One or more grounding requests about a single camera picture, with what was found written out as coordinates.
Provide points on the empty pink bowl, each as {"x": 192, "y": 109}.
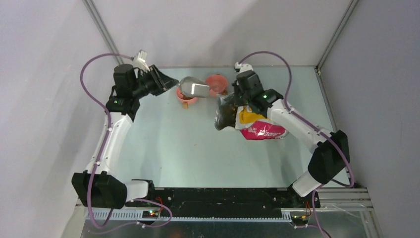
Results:
{"x": 218, "y": 85}

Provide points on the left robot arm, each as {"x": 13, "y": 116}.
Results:
{"x": 100, "y": 185}

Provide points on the metal food scoop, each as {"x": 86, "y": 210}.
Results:
{"x": 193, "y": 87}

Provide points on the pink bowl with kibble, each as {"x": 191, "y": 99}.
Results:
{"x": 185, "y": 100}

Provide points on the cat food bag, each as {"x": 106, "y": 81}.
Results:
{"x": 241, "y": 118}

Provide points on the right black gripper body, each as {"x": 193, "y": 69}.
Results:
{"x": 241, "y": 98}

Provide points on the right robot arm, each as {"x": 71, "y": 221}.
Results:
{"x": 330, "y": 150}

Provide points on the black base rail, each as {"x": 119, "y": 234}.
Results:
{"x": 229, "y": 203}

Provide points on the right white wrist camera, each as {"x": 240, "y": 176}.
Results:
{"x": 242, "y": 67}

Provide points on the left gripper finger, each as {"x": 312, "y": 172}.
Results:
{"x": 162, "y": 80}
{"x": 161, "y": 90}

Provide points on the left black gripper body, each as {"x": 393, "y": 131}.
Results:
{"x": 150, "y": 84}

